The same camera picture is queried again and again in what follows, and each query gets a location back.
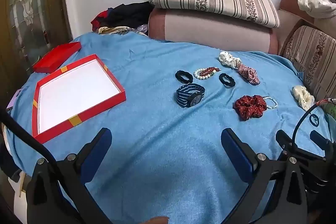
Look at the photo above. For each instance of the black clothes pile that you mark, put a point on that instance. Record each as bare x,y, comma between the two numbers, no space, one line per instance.
128,14

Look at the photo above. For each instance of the cream scrunchie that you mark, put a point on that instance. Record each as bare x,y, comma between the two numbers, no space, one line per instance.
302,96

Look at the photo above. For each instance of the white dotted scrunchie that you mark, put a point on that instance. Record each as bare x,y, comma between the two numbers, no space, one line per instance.
225,60

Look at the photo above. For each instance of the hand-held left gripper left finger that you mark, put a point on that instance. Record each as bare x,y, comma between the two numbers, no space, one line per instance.
99,150

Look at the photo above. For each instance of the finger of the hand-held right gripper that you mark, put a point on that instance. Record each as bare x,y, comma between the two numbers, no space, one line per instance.
318,138
282,138

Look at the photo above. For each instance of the red box with white inside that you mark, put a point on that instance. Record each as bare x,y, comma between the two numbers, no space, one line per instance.
78,92

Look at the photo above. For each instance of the purple phone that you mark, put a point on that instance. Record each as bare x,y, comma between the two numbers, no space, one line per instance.
17,94

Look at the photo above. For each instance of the patterned silk scarf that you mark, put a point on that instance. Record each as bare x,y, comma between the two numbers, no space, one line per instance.
115,29

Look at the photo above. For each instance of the white cloth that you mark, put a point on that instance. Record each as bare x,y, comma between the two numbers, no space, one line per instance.
315,3

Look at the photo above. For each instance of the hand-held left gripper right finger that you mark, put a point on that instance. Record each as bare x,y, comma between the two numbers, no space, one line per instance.
236,155

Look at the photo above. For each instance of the red box lid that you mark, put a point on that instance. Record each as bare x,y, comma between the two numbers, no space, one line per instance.
56,56

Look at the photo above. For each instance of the red garment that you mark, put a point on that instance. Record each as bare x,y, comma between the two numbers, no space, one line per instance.
101,19

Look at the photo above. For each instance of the red plaid scrunchie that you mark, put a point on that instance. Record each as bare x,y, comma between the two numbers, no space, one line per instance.
249,74

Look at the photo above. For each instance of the blue blanket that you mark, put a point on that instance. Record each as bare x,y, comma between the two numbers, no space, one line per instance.
162,119

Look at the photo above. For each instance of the blue striped wrist watch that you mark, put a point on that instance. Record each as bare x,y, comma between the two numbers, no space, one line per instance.
187,94

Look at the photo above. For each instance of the pale phone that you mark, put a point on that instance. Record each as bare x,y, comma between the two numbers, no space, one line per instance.
10,104

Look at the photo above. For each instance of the striped sofa back cushion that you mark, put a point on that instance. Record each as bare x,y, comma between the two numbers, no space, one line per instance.
312,56

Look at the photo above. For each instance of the red polka dot scrunchie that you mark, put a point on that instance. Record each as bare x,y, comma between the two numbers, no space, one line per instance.
246,108

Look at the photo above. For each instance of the wooden cabinet with glass door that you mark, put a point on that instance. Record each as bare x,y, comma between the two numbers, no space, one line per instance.
31,16

